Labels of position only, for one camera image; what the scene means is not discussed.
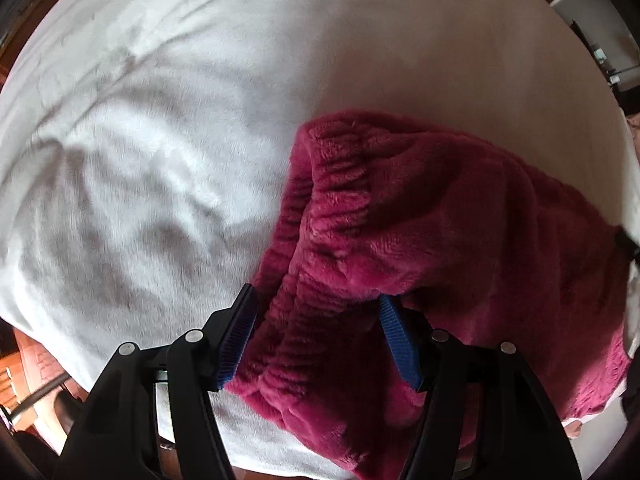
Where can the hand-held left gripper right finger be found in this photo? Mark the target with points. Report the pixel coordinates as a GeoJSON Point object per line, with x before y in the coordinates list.
{"type": "Point", "coordinates": [400, 347]}

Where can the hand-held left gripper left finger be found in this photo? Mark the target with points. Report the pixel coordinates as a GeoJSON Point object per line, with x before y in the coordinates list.
{"type": "Point", "coordinates": [234, 342]}

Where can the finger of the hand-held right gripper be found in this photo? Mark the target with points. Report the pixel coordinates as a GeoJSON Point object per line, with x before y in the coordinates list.
{"type": "Point", "coordinates": [628, 242]}

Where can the red fluffy pants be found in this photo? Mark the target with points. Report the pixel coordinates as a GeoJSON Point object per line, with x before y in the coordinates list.
{"type": "Point", "coordinates": [425, 220]}

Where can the white duvet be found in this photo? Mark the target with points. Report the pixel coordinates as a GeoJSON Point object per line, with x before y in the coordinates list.
{"type": "Point", "coordinates": [150, 160]}

